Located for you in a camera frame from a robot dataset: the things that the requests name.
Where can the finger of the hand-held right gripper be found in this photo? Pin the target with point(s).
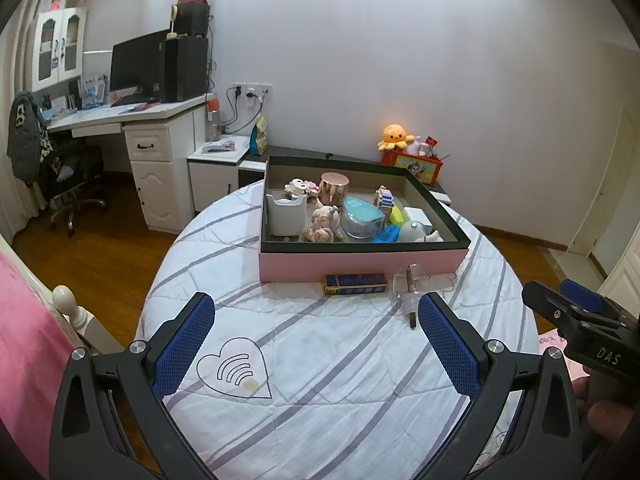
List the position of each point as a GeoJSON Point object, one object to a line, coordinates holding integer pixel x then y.
{"type": "Point", "coordinates": [580, 294]}
{"type": "Point", "coordinates": [552, 305]}

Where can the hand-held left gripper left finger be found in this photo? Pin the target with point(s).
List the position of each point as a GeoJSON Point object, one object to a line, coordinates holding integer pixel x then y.
{"type": "Point", "coordinates": [182, 345]}

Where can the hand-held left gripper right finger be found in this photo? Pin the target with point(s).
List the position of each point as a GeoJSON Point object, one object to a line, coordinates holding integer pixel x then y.
{"type": "Point", "coordinates": [447, 345]}

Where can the pink box with black rim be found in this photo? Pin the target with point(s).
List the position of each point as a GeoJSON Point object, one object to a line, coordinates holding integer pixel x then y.
{"type": "Point", "coordinates": [350, 265]}

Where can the pink building block figure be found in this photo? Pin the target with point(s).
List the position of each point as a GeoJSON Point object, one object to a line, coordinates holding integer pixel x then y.
{"type": "Point", "coordinates": [384, 200]}

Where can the clear container with blue lid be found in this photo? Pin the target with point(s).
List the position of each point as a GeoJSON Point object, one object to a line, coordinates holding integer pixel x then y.
{"type": "Point", "coordinates": [362, 210]}

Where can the person's right hand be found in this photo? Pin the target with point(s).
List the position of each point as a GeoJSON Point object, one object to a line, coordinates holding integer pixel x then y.
{"type": "Point", "coordinates": [605, 417]}

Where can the pink printed cloth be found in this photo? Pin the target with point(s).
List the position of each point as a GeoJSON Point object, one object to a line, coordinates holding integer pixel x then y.
{"type": "Point", "coordinates": [550, 345]}

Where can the white door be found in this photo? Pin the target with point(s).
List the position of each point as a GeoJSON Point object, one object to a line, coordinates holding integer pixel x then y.
{"type": "Point", "coordinates": [625, 210]}

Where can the dark blue card box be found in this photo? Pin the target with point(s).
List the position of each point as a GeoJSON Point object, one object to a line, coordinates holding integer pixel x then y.
{"type": "Point", "coordinates": [355, 284]}

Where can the cream wooden bedpost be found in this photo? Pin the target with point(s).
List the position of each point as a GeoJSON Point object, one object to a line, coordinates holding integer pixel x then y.
{"type": "Point", "coordinates": [72, 310]}

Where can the white round lamp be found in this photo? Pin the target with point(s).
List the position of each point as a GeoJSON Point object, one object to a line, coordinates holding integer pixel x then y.
{"type": "Point", "coordinates": [412, 232]}

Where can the blue plastic toy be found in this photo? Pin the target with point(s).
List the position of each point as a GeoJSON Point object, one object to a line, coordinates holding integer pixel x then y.
{"type": "Point", "coordinates": [387, 234]}

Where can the small white box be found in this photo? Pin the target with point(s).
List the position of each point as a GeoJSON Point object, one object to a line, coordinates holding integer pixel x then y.
{"type": "Point", "coordinates": [417, 215]}

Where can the yellow green toy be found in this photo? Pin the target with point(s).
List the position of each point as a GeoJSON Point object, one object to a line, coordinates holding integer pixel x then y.
{"type": "Point", "coordinates": [397, 215]}

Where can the pink blanket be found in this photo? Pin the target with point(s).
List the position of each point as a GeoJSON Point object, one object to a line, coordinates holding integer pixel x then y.
{"type": "Point", "coordinates": [30, 360]}

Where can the white desk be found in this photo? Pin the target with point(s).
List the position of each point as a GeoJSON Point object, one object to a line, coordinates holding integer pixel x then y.
{"type": "Point", "coordinates": [160, 185]}

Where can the white bedside cabinet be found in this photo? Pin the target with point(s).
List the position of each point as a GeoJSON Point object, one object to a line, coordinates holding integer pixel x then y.
{"type": "Point", "coordinates": [212, 185]}

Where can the white plastic cup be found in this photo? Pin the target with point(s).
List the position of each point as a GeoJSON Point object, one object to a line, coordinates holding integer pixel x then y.
{"type": "Point", "coordinates": [285, 217]}

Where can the small pink figurine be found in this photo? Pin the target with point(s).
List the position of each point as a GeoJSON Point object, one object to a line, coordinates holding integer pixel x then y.
{"type": "Point", "coordinates": [319, 236]}

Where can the beige pig figurine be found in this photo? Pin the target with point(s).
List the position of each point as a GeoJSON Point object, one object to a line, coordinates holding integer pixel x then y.
{"type": "Point", "coordinates": [327, 219]}

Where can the orange storage box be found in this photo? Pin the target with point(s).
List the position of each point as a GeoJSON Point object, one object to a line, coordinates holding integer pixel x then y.
{"type": "Point", "coordinates": [420, 170]}

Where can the rose gold cup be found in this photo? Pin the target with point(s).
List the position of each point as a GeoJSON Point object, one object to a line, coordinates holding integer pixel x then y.
{"type": "Point", "coordinates": [334, 187]}

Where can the loose coloured toy blocks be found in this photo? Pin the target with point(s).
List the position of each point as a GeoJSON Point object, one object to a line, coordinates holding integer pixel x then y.
{"type": "Point", "coordinates": [299, 189]}

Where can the black office chair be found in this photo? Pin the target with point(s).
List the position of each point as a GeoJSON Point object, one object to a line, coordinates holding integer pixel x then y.
{"type": "Point", "coordinates": [75, 180]}

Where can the purple plush toy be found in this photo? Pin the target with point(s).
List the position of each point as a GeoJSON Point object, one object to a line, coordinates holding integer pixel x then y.
{"type": "Point", "coordinates": [415, 147]}

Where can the papers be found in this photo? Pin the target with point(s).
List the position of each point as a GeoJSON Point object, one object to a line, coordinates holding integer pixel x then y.
{"type": "Point", "coordinates": [220, 146]}

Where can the red card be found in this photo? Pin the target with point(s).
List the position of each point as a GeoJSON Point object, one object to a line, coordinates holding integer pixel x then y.
{"type": "Point", "coordinates": [431, 142]}

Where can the orange octopus plush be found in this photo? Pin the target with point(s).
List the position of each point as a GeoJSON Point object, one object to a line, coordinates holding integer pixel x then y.
{"type": "Point", "coordinates": [395, 136]}

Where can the blue yellow snack bag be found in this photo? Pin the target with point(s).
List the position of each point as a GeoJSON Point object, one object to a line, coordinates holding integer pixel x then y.
{"type": "Point", "coordinates": [259, 137]}

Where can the clear bottle with orange lid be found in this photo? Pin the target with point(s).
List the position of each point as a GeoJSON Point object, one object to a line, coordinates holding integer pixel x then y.
{"type": "Point", "coordinates": [214, 122]}

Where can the black white low bench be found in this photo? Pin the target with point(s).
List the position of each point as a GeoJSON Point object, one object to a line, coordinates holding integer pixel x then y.
{"type": "Point", "coordinates": [310, 152]}

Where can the grey patterned jacket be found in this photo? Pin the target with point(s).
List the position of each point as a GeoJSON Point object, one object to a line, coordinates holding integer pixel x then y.
{"type": "Point", "coordinates": [25, 135]}

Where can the blue white box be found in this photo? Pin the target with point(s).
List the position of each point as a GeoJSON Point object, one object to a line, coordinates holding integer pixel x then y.
{"type": "Point", "coordinates": [94, 91]}

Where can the black monitor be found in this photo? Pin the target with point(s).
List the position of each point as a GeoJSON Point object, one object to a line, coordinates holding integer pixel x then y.
{"type": "Point", "coordinates": [135, 65]}

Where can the white glass door cabinet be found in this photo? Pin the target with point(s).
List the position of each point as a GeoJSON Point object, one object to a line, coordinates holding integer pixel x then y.
{"type": "Point", "coordinates": [60, 72]}

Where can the cream curtain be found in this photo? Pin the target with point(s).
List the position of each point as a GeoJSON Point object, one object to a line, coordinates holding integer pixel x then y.
{"type": "Point", "coordinates": [10, 85]}

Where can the small wooden ornament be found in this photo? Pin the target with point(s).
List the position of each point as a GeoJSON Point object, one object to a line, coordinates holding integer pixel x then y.
{"type": "Point", "coordinates": [173, 22]}

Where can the small doll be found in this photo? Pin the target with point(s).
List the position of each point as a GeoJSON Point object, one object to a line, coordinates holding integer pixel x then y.
{"type": "Point", "coordinates": [56, 2]}

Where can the white wall outlet strip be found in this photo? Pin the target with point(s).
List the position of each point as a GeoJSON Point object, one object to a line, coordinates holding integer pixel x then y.
{"type": "Point", "coordinates": [252, 91]}

